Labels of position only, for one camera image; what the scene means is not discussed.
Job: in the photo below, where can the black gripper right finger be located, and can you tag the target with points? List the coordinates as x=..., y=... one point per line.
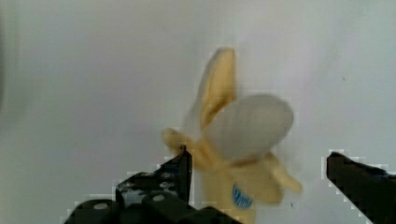
x=370, y=189

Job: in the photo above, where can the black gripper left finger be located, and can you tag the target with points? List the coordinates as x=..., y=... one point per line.
x=159, y=197

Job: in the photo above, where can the yellow plush peeled banana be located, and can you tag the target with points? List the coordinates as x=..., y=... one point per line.
x=233, y=151

